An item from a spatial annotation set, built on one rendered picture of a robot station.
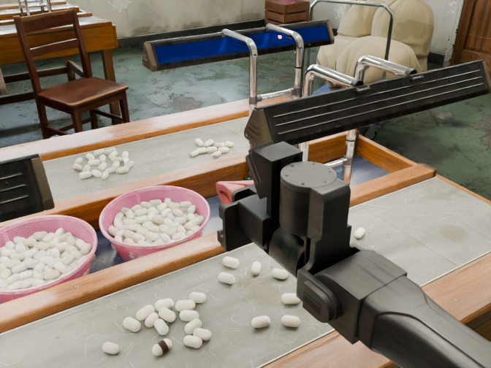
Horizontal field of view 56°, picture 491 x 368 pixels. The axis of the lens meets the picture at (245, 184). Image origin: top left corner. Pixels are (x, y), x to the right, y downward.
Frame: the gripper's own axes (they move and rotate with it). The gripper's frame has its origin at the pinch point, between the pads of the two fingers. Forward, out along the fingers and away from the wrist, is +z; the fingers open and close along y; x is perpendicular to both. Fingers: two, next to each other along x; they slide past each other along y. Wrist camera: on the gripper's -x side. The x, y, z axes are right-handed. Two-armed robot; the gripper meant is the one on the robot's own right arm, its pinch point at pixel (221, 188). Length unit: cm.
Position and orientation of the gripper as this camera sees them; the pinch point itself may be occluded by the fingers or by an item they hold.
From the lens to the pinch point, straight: 64.3
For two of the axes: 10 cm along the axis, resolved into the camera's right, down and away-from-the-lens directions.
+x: 0.1, 8.7, 4.9
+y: -8.2, 2.8, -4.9
